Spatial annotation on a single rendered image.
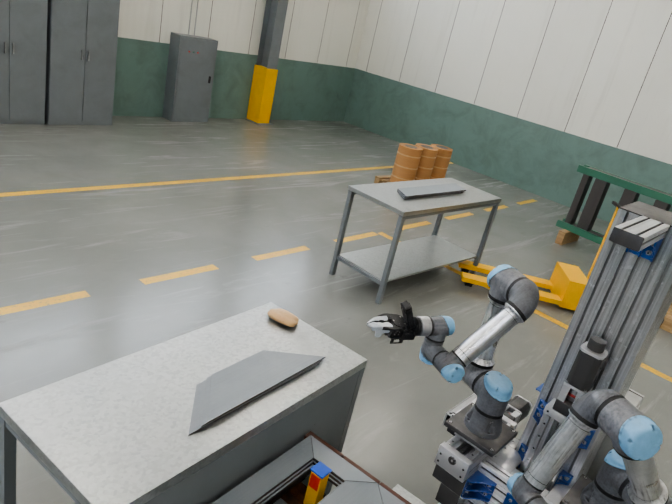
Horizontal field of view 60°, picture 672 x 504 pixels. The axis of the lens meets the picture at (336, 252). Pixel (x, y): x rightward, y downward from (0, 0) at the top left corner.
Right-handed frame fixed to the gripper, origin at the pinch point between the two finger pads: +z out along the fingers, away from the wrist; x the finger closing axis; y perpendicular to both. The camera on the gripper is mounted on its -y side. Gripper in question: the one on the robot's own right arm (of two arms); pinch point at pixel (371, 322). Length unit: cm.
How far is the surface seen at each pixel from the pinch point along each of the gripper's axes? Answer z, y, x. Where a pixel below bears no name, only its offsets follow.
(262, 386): 29, 40, 11
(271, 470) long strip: 28, 59, -13
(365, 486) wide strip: -5, 58, -26
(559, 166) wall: -748, 173, 660
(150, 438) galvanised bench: 72, 40, -9
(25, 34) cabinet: 165, 127, 768
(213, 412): 51, 38, -2
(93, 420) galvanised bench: 89, 41, 1
